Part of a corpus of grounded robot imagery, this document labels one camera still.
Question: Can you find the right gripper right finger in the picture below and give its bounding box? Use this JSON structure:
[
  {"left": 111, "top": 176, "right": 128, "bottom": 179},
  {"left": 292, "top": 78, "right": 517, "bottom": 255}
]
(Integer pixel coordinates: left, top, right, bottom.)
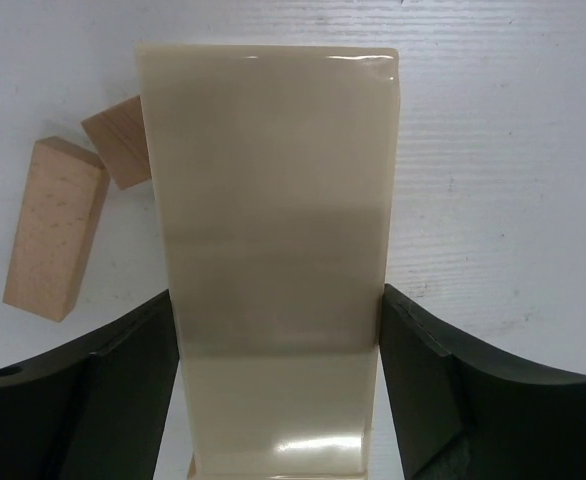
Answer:
[{"left": 379, "top": 285, "right": 586, "bottom": 479}]

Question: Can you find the light wood cube block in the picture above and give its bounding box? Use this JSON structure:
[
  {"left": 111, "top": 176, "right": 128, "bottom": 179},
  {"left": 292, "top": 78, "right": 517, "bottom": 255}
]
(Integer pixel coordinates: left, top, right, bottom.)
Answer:
[{"left": 81, "top": 96, "right": 151, "bottom": 190}]

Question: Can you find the long light wood block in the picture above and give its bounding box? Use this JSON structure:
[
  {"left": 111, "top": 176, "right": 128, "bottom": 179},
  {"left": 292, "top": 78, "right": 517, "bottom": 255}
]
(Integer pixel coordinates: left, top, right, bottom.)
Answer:
[{"left": 3, "top": 136, "right": 110, "bottom": 322}]

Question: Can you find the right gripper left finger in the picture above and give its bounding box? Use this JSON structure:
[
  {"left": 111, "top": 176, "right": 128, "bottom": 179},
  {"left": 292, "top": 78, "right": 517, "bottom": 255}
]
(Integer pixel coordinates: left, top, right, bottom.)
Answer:
[{"left": 0, "top": 292, "right": 179, "bottom": 479}]

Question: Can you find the cream plastic drawer box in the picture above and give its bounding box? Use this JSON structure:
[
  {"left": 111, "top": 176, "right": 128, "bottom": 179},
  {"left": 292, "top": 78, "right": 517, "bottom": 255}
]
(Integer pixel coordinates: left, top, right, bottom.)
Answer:
[{"left": 136, "top": 45, "right": 400, "bottom": 479}]

